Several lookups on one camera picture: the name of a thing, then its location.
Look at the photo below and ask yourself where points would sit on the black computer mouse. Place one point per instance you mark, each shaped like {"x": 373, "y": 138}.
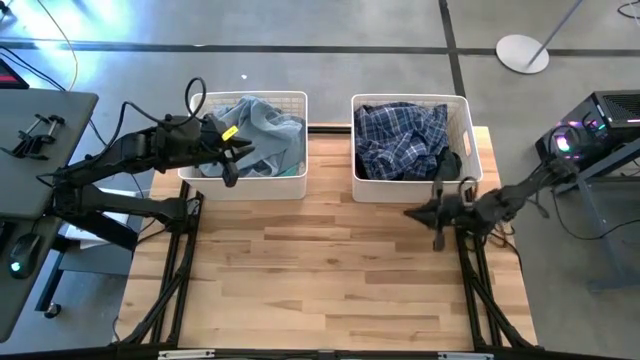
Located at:
{"x": 25, "y": 250}

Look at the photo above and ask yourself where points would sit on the teal shirt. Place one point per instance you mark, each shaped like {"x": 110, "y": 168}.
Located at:
{"x": 295, "y": 172}

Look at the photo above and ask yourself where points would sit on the black clamp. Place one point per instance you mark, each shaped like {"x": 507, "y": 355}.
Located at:
{"x": 32, "y": 142}

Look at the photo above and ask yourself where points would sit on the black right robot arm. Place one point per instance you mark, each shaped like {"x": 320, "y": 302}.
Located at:
{"x": 515, "y": 195}

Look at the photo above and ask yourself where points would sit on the black frame crossbar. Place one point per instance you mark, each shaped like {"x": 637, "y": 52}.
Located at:
{"x": 320, "y": 356}

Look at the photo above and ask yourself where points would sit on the white metal bracket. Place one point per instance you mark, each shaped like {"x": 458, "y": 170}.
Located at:
{"x": 185, "y": 354}
{"x": 465, "y": 356}

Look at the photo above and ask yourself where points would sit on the round white stand base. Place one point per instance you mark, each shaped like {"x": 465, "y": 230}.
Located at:
{"x": 520, "y": 52}

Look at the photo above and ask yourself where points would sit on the grey stand pole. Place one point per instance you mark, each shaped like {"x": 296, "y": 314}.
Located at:
{"x": 555, "y": 32}

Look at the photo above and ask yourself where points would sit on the grey-blue sweatshirt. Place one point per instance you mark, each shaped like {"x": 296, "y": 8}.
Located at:
{"x": 265, "y": 135}

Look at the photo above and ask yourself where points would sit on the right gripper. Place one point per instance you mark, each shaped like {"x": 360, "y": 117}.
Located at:
{"x": 457, "y": 215}

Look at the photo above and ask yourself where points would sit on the black desk caster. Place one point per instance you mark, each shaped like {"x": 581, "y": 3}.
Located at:
{"x": 52, "y": 311}

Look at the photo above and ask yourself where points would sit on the black monitor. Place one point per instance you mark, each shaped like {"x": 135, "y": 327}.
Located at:
{"x": 10, "y": 77}

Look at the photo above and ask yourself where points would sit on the blue plaid shirt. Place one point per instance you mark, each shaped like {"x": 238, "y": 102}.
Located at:
{"x": 400, "y": 140}

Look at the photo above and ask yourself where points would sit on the white perforated plastic basket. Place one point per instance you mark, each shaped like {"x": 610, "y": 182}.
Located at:
{"x": 400, "y": 192}
{"x": 250, "y": 190}

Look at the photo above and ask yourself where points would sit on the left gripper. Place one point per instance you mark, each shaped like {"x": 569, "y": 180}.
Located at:
{"x": 215, "y": 145}

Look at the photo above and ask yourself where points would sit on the black desk leg frame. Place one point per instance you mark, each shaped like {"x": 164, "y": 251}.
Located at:
{"x": 107, "y": 235}

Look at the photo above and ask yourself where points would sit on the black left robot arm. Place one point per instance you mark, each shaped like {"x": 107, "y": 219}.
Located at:
{"x": 125, "y": 150}

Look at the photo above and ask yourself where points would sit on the grey desk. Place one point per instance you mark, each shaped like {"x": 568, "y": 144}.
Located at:
{"x": 45, "y": 150}

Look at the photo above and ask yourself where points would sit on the yellow gripper tag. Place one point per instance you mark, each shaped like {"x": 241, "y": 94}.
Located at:
{"x": 230, "y": 133}

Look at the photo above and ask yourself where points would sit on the black computer tower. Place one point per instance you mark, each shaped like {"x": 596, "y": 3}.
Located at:
{"x": 615, "y": 110}

